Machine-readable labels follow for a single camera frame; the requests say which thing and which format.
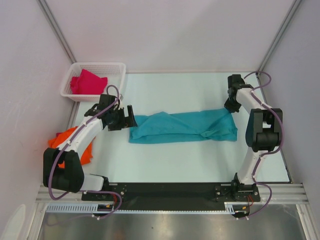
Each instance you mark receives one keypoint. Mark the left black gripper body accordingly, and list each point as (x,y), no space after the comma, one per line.
(117,119)

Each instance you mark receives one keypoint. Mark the white plastic basket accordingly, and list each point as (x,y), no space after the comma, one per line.
(114,71)

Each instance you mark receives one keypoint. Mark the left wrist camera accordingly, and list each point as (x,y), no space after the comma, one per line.
(121,96)

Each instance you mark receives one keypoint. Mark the aluminium front rail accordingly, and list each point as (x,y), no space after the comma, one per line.
(281,194)

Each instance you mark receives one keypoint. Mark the orange t shirt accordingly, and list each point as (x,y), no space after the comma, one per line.
(62,136)

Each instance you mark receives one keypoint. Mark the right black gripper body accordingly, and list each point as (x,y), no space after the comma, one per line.
(232,105)

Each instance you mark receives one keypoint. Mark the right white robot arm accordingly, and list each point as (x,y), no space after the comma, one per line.
(264,135)

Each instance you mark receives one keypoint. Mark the magenta t shirt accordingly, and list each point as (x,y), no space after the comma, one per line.
(88,84)

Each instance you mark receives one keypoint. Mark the teal t shirt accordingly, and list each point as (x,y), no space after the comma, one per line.
(163,128)

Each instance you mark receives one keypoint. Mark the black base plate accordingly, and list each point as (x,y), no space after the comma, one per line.
(190,196)

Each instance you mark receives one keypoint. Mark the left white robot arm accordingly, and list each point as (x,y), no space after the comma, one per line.
(62,168)

